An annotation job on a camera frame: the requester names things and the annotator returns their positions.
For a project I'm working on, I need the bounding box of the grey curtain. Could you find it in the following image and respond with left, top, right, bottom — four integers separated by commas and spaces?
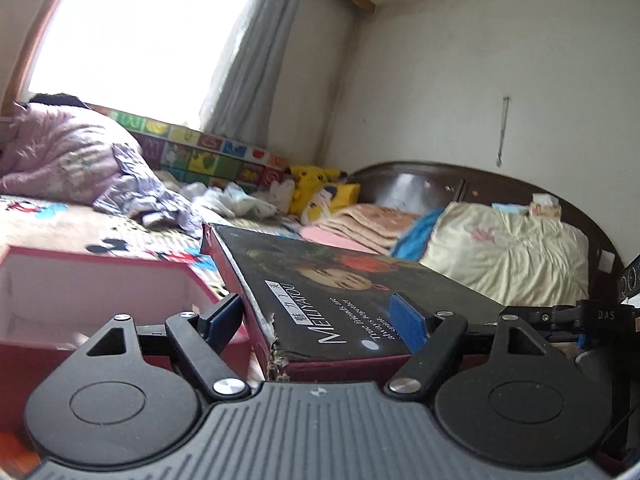
204, 0, 299, 146

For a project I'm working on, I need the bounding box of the pink purple quilt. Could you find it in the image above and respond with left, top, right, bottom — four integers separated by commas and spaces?
1, 103, 203, 237

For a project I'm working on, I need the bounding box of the colourful alphabet foam mat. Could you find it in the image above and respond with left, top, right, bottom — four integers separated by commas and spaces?
93, 105, 288, 192

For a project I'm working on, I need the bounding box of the cartoon mouse bed sheet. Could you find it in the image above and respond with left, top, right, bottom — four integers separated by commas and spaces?
1, 195, 227, 297

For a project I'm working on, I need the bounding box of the dark wooden headboard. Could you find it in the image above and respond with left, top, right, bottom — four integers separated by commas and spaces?
347, 162, 624, 300

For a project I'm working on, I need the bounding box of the dark box lid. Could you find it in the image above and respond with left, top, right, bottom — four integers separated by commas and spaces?
203, 224, 503, 384

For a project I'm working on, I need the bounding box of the white crumpled cloth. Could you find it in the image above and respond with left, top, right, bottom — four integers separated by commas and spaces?
180, 182, 278, 220

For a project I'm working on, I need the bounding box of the folded pink blanket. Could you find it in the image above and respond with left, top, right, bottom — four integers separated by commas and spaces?
299, 204, 419, 254

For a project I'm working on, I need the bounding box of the cream pillow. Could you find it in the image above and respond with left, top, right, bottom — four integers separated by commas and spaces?
420, 203, 589, 307

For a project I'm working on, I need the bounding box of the yellow pikachu plush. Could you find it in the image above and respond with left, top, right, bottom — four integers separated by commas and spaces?
285, 165, 360, 224

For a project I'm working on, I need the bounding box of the pink cardboard box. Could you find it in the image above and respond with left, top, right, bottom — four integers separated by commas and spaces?
0, 245, 252, 441

